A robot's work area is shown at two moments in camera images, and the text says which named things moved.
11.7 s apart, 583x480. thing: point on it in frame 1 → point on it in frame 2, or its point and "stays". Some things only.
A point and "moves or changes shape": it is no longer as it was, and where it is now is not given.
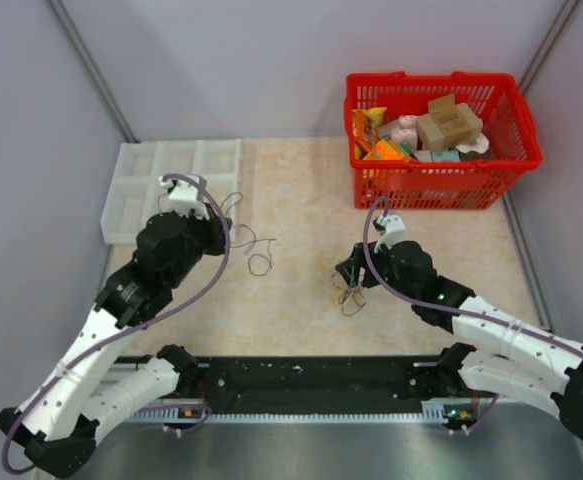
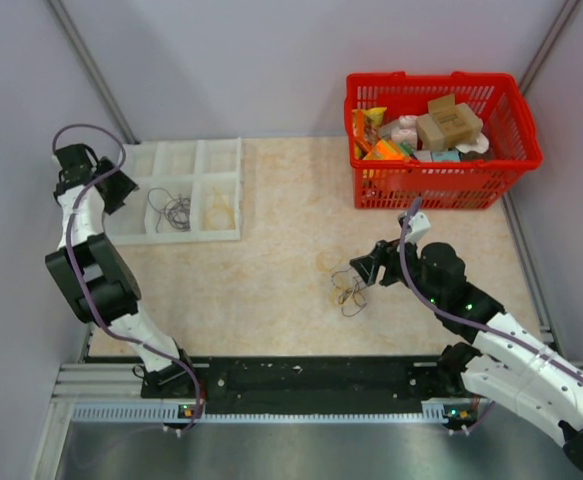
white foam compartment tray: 135,195 stays
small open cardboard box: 443,109 stays
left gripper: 216,227 → 124,187
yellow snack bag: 366,123 stays
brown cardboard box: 447,124 stays
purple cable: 268,259 moves or changes shape
